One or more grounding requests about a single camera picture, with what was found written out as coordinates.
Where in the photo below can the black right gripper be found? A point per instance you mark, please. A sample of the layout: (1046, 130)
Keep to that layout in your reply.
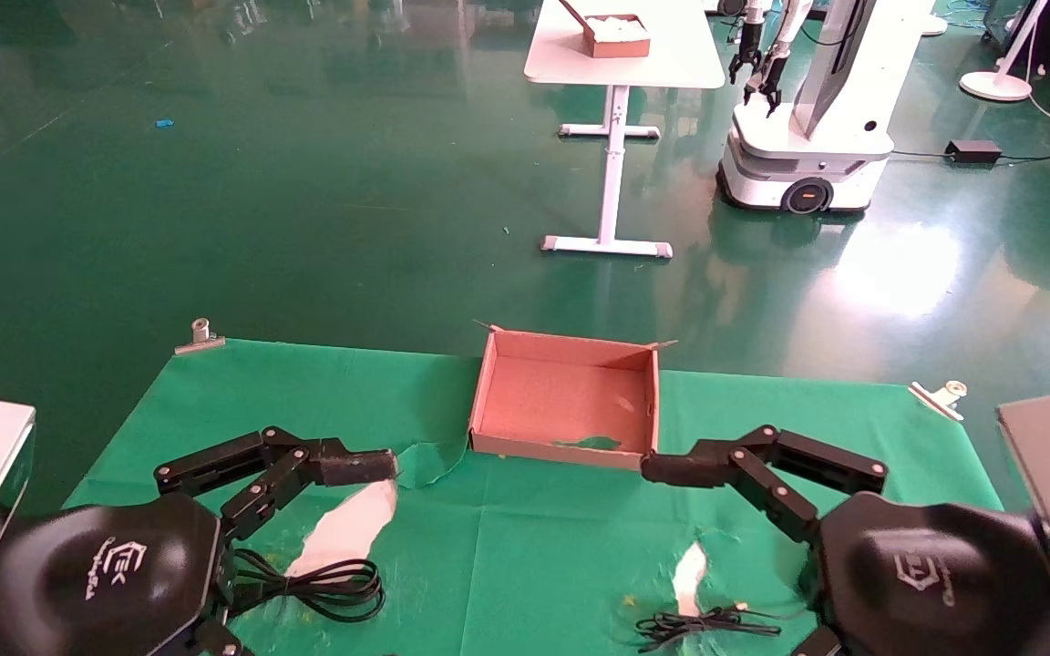
(926, 583)

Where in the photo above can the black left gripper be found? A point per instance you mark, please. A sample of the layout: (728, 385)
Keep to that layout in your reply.
(106, 574)

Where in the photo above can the open brown cardboard box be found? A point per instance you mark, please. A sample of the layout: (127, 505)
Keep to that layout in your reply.
(561, 401)

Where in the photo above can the small cardboard box with foam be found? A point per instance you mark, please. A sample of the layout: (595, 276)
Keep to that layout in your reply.
(621, 41)

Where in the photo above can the green table cloth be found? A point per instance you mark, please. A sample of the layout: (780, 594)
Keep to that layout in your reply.
(534, 547)

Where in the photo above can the metal cloth clip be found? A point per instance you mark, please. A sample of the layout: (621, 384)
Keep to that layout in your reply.
(200, 337)
(940, 398)

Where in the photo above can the white wheeled background robot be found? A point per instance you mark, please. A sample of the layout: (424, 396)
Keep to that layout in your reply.
(817, 146)

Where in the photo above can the black power adapter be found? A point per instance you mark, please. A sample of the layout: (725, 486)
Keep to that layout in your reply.
(973, 150)

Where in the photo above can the white background table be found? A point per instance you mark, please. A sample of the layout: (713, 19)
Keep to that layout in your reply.
(671, 64)

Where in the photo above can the white floor stand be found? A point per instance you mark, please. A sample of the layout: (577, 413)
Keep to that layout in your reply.
(996, 85)

